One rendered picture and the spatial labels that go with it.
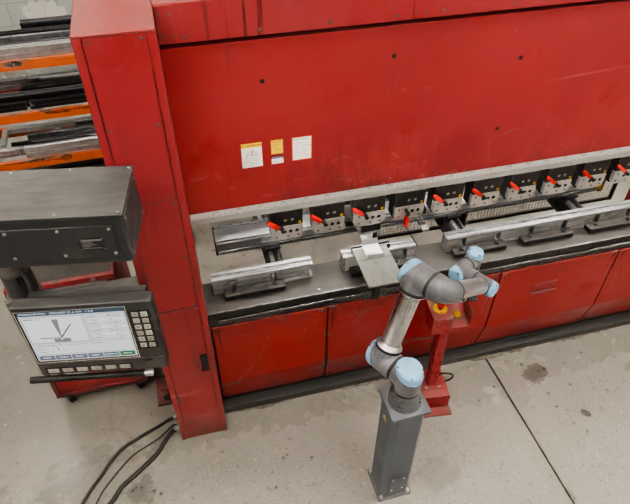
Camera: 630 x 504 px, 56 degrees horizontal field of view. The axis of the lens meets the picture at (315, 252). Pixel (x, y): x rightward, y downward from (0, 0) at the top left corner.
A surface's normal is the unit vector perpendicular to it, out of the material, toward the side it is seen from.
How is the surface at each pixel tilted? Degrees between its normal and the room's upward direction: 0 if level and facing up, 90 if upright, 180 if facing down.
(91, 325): 90
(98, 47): 90
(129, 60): 90
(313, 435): 0
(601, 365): 0
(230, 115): 90
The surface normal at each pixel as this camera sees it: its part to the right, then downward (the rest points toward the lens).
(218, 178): 0.25, 0.66
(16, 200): 0.00, -0.73
